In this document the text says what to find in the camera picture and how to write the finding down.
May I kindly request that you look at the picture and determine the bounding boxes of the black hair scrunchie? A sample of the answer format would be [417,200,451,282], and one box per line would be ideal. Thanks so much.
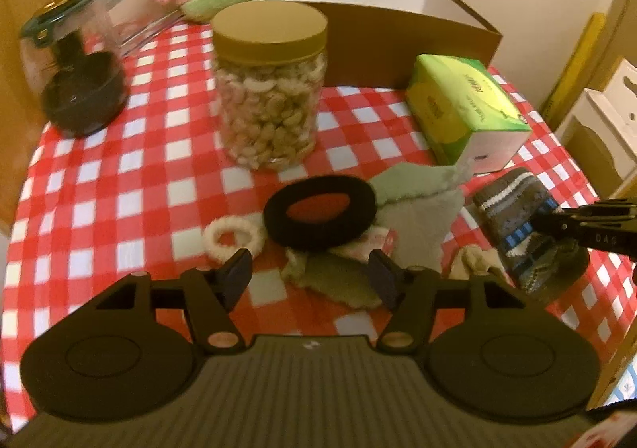
[263,175,378,250]

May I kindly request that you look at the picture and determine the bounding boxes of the wooden panel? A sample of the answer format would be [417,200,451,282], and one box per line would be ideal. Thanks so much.
[0,0,83,230]

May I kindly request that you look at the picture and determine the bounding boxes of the green tissue pack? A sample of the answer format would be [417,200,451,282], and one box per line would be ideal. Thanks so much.
[404,54,533,174]

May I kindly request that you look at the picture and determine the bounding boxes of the white hair scrunchie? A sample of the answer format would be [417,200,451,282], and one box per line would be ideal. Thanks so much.
[203,216,262,266]

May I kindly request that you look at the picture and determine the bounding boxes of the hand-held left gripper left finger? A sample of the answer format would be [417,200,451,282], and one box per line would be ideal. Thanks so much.
[94,249,254,355]

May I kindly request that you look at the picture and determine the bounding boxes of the small pink card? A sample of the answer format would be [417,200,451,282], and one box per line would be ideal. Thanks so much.
[328,224,399,262]

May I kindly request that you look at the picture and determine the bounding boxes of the red white checkered tablecloth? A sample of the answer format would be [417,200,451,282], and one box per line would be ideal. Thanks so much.
[0,20,629,434]

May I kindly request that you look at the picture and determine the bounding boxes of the wooden door frame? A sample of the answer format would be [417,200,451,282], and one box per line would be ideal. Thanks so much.
[592,0,637,95]

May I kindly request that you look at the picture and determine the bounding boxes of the clear canister with green lid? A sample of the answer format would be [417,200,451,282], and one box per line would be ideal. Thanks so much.
[19,0,129,138]

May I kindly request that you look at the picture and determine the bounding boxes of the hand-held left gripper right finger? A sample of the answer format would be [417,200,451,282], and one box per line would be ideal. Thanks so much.
[368,249,529,355]

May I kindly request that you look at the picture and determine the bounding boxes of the cashew jar with gold lid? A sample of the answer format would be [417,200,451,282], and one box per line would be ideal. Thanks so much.
[211,0,329,173]

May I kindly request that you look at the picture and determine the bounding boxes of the light green washcloth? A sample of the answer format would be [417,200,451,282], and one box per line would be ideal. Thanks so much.
[281,160,473,310]

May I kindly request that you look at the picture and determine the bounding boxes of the beige sock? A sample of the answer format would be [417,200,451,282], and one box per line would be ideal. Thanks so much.
[448,244,513,282]

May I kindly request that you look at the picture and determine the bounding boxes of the grey striped sock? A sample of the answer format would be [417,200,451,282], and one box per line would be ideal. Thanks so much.
[472,167,590,304]

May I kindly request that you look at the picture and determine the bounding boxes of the yellow board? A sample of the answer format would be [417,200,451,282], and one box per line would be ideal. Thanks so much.
[540,13,608,115]

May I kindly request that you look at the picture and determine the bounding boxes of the brown cardboard box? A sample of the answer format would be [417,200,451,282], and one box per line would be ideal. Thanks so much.
[251,0,503,90]

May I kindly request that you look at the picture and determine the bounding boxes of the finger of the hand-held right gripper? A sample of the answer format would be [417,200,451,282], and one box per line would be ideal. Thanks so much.
[532,212,637,261]
[572,198,637,221]

